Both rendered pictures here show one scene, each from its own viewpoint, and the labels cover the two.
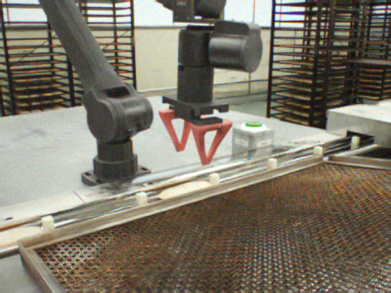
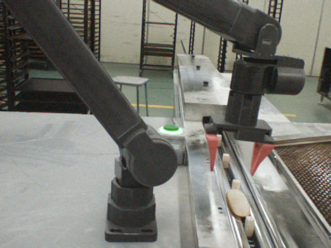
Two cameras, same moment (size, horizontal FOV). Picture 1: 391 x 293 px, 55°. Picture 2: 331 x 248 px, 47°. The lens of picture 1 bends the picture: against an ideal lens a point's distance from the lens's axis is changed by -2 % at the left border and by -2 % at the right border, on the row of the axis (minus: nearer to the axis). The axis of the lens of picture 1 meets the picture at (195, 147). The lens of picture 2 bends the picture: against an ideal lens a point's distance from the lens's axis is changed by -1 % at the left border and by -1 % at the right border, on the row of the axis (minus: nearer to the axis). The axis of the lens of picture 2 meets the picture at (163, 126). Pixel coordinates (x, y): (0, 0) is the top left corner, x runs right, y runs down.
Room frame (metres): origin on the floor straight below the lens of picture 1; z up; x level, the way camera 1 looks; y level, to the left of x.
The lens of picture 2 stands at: (0.34, 0.62, 1.19)
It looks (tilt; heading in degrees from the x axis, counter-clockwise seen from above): 17 degrees down; 305
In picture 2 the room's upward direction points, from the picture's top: 4 degrees clockwise
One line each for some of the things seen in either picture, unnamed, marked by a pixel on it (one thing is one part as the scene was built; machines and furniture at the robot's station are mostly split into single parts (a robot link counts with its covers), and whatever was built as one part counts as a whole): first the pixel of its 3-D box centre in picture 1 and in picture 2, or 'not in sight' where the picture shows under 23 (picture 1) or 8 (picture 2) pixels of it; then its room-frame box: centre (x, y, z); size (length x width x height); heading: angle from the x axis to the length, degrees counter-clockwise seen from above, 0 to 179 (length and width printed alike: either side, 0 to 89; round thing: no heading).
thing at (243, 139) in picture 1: (253, 150); (170, 151); (0.84, -0.13, 0.84); 0.08 x 0.08 x 0.11; 35
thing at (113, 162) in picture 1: (115, 160); (131, 202); (0.72, 0.16, 0.86); 0.12 x 0.09 x 0.08; 131
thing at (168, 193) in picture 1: (186, 188); (238, 201); (0.59, 0.01, 0.86); 0.10 x 0.04 x 0.01; 125
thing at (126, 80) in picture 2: not in sight; (128, 101); (2.86, -2.32, 0.23); 0.36 x 0.36 x 0.46; 22
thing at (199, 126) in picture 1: (202, 134); (248, 150); (0.59, -0.01, 0.95); 0.07 x 0.07 x 0.09; 35
